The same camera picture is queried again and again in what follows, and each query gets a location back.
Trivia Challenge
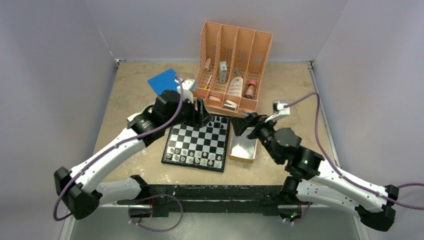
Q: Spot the peach desk organizer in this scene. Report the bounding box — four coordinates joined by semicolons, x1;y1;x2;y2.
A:
193;21;273;117

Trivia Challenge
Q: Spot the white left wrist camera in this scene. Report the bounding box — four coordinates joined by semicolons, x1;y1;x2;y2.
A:
177;79;199;104

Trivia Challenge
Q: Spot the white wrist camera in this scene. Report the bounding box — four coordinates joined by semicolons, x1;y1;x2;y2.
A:
264;100;291;123
177;79;199;104

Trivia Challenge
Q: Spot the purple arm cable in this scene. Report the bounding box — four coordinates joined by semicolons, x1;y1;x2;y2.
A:
52;75;185;232
284;92;424;211

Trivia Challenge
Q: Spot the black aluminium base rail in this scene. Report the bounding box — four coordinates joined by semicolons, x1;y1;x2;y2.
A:
67;183;360;220

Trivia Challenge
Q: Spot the pink capped small bottle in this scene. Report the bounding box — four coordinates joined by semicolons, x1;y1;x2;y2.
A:
243;79;257;99

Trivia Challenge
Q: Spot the pink tube in organizer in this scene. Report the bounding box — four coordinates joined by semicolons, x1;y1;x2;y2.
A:
203;58;212;72

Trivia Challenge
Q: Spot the pink eraser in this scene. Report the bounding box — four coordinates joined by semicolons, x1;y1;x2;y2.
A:
208;96;222;102

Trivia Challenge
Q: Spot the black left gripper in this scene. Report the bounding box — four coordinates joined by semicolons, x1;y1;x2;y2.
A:
164;94;212;129

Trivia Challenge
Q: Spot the gold empty tin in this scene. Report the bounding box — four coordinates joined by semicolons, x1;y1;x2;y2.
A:
228;127;257;164

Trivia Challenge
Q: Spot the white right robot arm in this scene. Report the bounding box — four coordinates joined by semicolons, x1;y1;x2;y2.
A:
230;113;399;232

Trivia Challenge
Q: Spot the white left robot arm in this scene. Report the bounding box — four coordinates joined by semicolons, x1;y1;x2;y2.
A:
53;90;213;221

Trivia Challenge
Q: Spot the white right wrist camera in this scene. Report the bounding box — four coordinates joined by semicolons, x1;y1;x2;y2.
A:
264;100;291;123

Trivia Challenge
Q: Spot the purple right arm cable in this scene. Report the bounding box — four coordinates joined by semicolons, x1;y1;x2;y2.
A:
284;92;424;211

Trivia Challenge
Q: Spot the white lotion bottle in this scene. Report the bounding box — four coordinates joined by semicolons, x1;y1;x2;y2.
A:
227;76;244;97

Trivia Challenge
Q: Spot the yellow tipped pen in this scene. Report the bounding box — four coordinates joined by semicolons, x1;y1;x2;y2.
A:
204;74;213;89

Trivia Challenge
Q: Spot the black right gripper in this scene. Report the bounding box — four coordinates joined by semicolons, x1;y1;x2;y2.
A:
229;113;282;164

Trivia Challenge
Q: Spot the teal small box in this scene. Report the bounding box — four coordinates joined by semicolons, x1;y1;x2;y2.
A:
219;61;228;84

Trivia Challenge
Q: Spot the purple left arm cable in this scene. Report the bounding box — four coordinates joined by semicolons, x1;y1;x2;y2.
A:
52;75;185;232

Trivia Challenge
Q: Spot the black and white chessboard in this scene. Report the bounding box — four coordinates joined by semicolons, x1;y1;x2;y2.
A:
161;114;231;173

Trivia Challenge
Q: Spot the white stapler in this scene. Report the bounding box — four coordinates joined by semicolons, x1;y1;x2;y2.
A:
222;100;237;111

